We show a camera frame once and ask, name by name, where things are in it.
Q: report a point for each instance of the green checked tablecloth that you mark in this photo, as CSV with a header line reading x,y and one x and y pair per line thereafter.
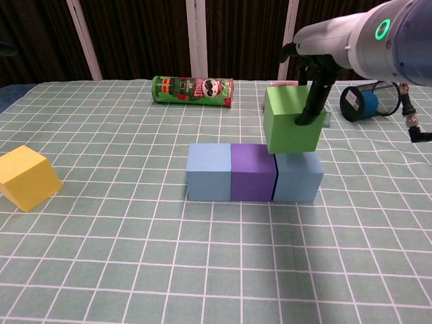
x,y
216,256

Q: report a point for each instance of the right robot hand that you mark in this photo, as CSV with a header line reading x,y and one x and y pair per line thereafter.
x,y
324,37

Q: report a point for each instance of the dark brown curtain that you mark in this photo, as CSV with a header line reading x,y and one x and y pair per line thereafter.
x,y
141,33

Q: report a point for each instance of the white frame post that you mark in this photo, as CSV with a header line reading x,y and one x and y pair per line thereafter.
x,y
84,40
196,40
288,27

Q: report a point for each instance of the purple foam cube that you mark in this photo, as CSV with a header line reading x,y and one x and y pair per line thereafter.
x,y
251,175

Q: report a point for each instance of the red tape roll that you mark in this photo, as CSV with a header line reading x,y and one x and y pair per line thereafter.
x,y
283,83

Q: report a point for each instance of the yellow foam cube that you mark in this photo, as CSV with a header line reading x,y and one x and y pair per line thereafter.
x,y
27,179

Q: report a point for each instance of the green foam cube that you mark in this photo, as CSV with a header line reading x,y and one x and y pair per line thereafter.
x,y
283,111

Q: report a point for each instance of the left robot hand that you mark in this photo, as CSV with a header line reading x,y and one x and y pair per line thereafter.
x,y
6,49

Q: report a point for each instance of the black mesh pen holder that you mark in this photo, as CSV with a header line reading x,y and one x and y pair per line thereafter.
x,y
351,101

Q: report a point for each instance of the green Pringles can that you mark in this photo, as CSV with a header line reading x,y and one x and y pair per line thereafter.
x,y
192,91

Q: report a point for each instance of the blue roll in holder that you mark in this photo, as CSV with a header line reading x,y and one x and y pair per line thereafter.
x,y
371,104

